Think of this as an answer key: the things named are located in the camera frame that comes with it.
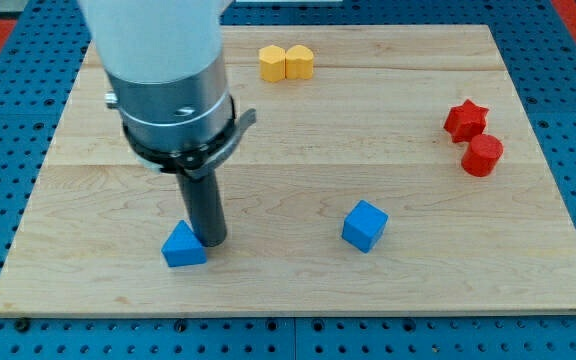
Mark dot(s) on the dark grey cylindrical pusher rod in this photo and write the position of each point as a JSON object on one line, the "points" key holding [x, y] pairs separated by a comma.
{"points": [[204, 207]]}

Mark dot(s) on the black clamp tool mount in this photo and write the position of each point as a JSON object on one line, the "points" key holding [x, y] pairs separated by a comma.
{"points": [[179, 148]]}

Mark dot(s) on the blue triangle block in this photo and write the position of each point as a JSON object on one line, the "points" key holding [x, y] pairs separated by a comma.
{"points": [[182, 248]]}

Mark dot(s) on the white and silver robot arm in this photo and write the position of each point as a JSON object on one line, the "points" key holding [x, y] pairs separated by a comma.
{"points": [[164, 61]]}

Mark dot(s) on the yellow hexagon block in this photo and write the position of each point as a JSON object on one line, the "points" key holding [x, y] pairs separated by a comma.
{"points": [[272, 63]]}

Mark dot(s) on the yellow heart block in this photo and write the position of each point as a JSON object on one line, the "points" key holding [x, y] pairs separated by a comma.
{"points": [[299, 63]]}

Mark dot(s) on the blue cube block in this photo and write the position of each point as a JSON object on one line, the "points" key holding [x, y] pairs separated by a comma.
{"points": [[364, 226]]}

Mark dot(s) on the light wooden board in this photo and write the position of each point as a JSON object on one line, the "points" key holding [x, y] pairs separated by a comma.
{"points": [[367, 126]]}

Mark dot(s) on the red star block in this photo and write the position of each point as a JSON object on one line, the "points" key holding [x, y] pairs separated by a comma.
{"points": [[466, 121]]}

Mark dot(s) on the red cylinder block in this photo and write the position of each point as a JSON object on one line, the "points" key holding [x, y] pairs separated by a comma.
{"points": [[482, 155]]}

